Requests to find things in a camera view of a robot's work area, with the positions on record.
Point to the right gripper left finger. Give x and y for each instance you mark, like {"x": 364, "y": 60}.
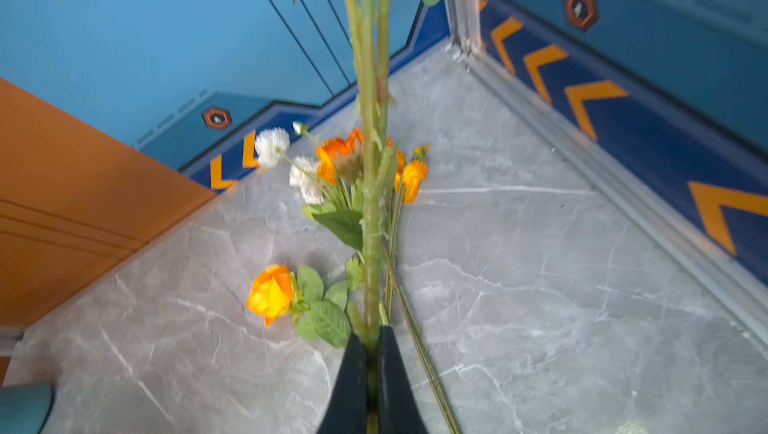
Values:
{"x": 347, "y": 409}

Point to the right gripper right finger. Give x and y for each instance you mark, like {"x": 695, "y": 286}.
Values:
{"x": 397, "y": 408}

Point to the red orange flower stem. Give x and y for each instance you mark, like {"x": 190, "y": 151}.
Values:
{"x": 342, "y": 166}

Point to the white poppy flower stem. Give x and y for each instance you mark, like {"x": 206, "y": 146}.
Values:
{"x": 271, "y": 147}

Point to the blue cylindrical vase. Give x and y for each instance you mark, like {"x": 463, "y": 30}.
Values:
{"x": 25, "y": 408}

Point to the large pink ranunculus stem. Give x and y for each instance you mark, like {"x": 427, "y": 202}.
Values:
{"x": 369, "y": 34}

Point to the orange rose flower stem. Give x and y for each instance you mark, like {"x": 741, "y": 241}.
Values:
{"x": 318, "y": 311}

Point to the right aluminium corner post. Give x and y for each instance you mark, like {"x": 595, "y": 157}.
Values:
{"x": 463, "y": 16}

